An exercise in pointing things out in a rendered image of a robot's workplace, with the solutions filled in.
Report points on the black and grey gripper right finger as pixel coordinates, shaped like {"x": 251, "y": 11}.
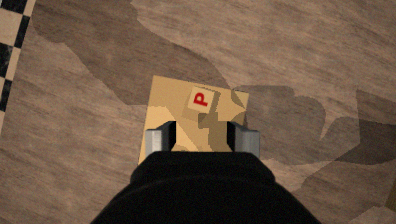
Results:
{"x": 241, "y": 139}

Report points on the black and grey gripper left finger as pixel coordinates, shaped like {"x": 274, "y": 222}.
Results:
{"x": 162, "y": 138}

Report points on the tan flat mat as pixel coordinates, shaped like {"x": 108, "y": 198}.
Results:
{"x": 195, "y": 130}

